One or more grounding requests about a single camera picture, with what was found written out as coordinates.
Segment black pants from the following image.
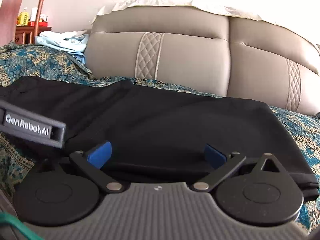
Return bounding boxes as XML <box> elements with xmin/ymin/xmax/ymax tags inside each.
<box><xmin>1</xmin><ymin>76</ymin><xmax>319</xmax><ymax>201</ymax></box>

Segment teal paisley sofa cover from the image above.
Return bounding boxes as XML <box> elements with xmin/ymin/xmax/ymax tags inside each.
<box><xmin>1</xmin><ymin>43</ymin><xmax>319</xmax><ymax>230</ymax></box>

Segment wooden side cabinet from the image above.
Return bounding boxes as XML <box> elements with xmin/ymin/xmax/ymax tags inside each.
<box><xmin>13</xmin><ymin>24</ymin><xmax>52</xmax><ymax>46</ymax></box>

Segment light blue clothes pile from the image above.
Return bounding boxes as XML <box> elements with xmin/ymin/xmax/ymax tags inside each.
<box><xmin>35</xmin><ymin>30</ymin><xmax>89</xmax><ymax>64</ymax></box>

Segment yellow bottle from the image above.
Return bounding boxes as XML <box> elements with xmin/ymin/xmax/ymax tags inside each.
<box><xmin>17</xmin><ymin>7</ymin><xmax>29</xmax><ymax>25</ymax></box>

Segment beige leather sofa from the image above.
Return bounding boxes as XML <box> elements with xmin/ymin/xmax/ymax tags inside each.
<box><xmin>85</xmin><ymin>6</ymin><xmax>319</xmax><ymax>115</ymax></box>

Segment cream lace sofa throw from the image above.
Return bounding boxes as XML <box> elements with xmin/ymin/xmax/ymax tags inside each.
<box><xmin>92</xmin><ymin>0</ymin><xmax>263</xmax><ymax>23</ymax></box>

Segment green cable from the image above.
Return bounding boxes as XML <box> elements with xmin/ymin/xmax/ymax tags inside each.
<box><xmin>0</xmin><ymin>212</ymin><xmax>43</xmax><ymax>240</ymax></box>

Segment dark wooden chair frame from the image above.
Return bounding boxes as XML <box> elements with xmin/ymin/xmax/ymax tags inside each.
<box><xmin>1</xmin><ymin>0</ymin><xmax>52</xmax><ymax>46</ymax></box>

